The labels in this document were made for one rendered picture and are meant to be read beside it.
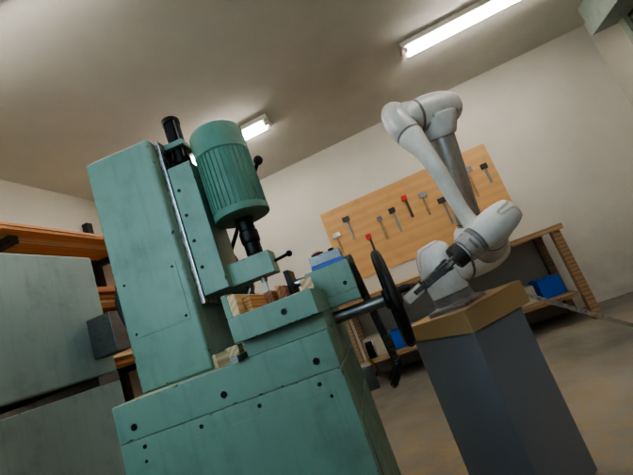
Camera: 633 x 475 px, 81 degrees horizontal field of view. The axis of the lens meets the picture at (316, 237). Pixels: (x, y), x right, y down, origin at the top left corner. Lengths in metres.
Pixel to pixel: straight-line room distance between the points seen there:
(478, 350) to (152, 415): 1.01
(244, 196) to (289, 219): 3.50
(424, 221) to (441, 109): 2.84
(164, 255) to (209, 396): 0.42
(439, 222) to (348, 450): 3.58
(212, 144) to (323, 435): 0.85
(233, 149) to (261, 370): 0.66
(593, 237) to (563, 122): 1.25
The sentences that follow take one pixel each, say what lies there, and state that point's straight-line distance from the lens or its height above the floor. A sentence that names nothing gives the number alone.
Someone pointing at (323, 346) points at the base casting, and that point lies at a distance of 0.89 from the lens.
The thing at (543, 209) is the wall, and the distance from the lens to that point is 4.52.
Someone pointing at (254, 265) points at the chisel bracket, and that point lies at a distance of 1.12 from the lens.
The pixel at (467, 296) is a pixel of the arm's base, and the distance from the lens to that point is 1.53.
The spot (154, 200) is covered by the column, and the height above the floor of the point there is 1.32.
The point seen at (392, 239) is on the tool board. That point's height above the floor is 1.34.
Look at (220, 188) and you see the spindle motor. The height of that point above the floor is 1.28.
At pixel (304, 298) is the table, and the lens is 0.85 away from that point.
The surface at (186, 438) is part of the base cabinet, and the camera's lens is 1.03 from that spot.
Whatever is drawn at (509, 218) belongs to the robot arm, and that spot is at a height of 0.91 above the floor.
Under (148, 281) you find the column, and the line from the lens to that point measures 1.17.
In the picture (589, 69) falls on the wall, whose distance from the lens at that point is 5.12.
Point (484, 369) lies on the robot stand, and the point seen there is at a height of 0.47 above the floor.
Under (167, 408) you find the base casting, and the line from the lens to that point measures 1.04.
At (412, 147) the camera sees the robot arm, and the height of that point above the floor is 1.28.
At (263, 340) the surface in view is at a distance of 0.94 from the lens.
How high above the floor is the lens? 0.84
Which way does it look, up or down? 11 degrees up
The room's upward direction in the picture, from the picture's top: 21 degrees counter-clockwise
